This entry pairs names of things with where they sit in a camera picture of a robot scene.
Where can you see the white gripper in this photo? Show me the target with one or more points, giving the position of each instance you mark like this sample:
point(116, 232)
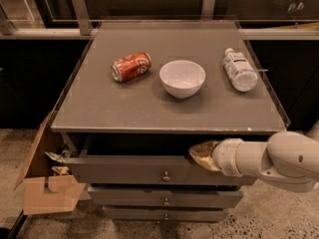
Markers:
point(224, 156)

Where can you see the grey top drawer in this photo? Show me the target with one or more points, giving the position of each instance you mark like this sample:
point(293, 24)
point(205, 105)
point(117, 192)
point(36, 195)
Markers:
point(145, 170)

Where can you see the grey drawer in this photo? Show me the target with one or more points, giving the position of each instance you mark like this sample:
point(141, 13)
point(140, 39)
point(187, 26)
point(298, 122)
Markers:
point(167, 197)
point(145, 170)
point(171, 214)

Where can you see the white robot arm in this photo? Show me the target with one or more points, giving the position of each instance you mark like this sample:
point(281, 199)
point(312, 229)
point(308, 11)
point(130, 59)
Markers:
point(288, 160)

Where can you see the grey middle drawer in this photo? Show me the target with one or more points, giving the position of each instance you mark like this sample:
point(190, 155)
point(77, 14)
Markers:
point(167, 197)

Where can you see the grey drawer cabinet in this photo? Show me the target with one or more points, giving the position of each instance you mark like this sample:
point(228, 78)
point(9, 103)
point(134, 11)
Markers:
point(143, 94)

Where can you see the grey bottom drawer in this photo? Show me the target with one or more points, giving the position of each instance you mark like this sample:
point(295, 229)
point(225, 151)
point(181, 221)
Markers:
point(171, 214)

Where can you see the white bowl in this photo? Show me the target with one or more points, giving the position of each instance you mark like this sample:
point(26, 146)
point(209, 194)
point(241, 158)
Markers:
point(181, 78)

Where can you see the clear plastic water bottle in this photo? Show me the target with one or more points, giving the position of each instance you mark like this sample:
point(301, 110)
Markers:
point(241, 74)

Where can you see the red soda can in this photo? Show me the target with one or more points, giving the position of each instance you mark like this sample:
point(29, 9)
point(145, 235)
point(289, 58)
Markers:
point(131, 66)

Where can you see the crumpled green wrapper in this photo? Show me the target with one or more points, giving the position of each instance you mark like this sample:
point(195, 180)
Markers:
point(59, 157)

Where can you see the crumpled tan paper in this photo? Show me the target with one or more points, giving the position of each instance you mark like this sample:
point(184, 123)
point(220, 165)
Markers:
point(61, 170)

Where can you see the cardboard box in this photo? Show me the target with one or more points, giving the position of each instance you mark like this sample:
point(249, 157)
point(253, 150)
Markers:
point(44, 192)

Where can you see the right metal bracket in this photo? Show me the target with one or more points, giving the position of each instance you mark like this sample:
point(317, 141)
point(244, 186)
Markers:
point(207, 9)

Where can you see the metal bracket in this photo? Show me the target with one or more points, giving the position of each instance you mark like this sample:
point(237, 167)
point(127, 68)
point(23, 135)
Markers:
point(207, 9)
point(81, 12)

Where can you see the left metal bracket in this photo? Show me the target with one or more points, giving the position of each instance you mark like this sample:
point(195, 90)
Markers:
point(81, 12)

